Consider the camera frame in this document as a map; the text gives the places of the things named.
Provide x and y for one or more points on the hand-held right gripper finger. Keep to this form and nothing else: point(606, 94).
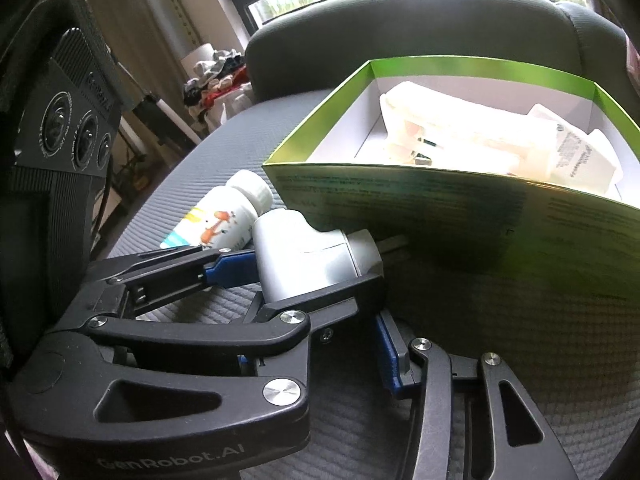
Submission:
point(390, 355)

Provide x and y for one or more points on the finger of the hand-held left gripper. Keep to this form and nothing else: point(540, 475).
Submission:
point(235, 267)
point(280, 330)

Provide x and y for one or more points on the white bottle green label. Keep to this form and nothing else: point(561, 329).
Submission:
point(300, 260)

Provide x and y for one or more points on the green cardboard box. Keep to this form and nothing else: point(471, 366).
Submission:
point(400, 210)

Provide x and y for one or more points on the white plastic holder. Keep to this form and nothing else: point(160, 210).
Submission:
point(440, 120)

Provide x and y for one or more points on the white printed packet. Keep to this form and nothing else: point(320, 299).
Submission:
point(575, 155)

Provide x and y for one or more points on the white bottle cartoon label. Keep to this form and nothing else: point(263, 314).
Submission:
point(220, 215)

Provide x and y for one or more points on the dark flat board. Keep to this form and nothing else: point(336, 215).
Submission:
point(160, 120)

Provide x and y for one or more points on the grey sofa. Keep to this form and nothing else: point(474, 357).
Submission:
point(500, 360)

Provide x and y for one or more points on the white paper roll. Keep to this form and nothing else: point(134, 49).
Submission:
point(197, 57)

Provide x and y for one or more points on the pile of clothes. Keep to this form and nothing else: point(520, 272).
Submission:
point(220, 82)

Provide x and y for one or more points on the colourful printed pillow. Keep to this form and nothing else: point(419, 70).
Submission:
point(634, 60)

